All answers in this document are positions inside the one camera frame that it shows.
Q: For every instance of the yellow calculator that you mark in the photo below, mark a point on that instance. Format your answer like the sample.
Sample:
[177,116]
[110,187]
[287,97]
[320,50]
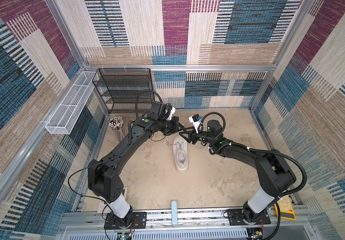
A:
[285,208]

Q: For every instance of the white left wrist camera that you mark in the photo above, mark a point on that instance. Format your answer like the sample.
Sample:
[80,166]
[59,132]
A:
[169,111]

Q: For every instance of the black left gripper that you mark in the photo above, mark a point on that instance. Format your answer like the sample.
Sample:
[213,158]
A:
[175,123]

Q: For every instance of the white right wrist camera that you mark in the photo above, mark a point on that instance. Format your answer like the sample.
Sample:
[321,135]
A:
[196,120]

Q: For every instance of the white canvas sneaker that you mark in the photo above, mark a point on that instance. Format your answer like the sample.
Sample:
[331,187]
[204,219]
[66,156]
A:
[181,168]

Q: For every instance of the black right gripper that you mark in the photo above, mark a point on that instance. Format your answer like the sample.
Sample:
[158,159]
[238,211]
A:
[191,136]

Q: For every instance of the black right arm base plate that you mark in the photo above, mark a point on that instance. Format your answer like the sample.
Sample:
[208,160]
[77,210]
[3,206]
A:
[242,217]

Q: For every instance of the light blue handle bar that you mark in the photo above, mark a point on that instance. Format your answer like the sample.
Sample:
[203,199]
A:
[174,213]

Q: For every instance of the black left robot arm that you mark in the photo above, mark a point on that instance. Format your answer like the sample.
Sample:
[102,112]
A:
[104,175]

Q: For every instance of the white wire mesh basket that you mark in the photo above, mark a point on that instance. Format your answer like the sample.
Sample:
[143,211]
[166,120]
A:
[68,111]

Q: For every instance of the black wire mesh shelf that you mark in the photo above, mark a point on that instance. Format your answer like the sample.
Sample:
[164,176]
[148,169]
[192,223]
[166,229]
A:
[119,88]

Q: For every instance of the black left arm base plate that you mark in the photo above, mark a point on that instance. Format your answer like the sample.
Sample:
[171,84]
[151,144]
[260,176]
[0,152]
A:
[132,220]

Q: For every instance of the clear tube of coloured pencils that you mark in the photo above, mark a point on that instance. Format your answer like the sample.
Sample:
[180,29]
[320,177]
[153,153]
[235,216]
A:
[119,128]

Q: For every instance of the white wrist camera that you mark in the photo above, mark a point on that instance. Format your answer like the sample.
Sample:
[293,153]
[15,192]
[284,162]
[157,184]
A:
[169,111]
[196,120]

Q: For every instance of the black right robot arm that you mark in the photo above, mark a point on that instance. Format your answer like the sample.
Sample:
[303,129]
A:
[272,170]

